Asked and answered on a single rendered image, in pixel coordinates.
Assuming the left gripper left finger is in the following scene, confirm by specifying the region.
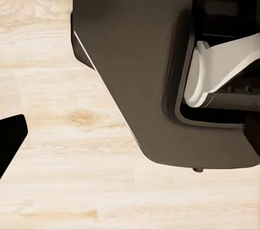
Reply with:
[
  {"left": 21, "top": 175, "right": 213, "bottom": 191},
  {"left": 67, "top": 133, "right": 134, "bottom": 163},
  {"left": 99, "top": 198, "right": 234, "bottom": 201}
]
[{"left": 0, "top": 114, "right": 28, "bottom": 179}]

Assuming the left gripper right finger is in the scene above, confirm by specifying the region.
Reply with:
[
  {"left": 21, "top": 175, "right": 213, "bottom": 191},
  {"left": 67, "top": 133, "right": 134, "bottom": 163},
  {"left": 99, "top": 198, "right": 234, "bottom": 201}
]
[{"left": 243, "top": 114, "right": 260, "bottom": 158}]

